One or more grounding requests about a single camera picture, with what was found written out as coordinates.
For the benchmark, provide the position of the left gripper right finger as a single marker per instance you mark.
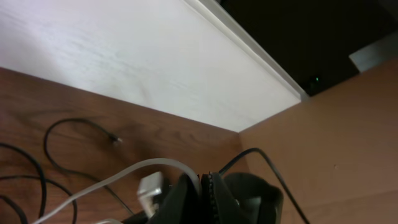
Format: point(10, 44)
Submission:
point(219, 205)

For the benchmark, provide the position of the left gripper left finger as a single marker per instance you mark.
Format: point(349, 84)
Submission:
point(181, 205)

